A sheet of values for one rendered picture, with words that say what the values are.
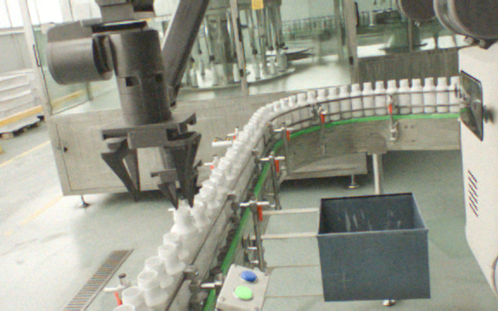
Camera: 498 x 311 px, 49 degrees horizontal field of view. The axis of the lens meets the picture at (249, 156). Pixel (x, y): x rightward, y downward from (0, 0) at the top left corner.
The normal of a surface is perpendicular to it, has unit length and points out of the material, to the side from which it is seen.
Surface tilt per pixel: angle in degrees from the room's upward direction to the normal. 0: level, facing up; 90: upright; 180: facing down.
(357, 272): 90
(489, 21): 90
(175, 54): 89
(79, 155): 90
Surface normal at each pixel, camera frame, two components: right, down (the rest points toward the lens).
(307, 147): 0.61, 0.13
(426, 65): -0.15, 0.28
